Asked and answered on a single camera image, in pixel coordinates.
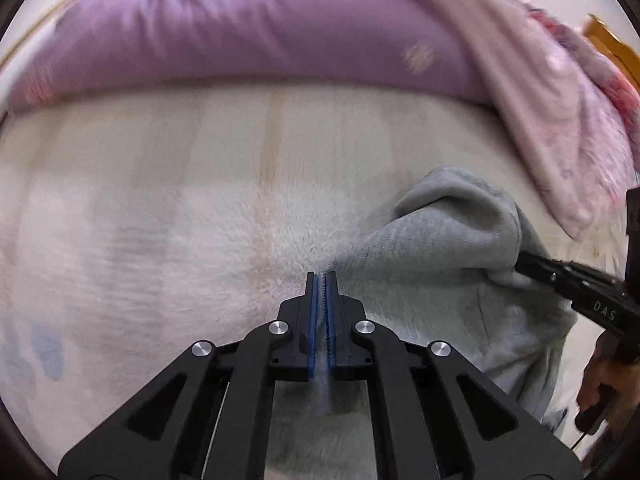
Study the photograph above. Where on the purple floral quilt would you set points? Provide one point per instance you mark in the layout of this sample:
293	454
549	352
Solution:
250	25

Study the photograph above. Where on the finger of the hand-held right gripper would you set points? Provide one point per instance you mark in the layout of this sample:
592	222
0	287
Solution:
542	272

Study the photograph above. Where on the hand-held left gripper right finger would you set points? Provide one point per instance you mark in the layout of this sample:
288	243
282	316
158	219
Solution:
330	320

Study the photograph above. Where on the person's right hand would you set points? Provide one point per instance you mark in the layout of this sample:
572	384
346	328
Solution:
625	382

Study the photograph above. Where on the wooden bed headboard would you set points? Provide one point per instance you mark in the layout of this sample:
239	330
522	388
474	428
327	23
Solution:
607	40

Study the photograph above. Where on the white floral bed blanket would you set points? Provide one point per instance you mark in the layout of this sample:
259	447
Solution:
150	210

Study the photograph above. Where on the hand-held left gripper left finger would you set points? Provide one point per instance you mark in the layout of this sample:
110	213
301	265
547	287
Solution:
313	320

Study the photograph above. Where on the grey sweatshirt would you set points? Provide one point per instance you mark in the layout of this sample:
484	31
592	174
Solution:
450	240

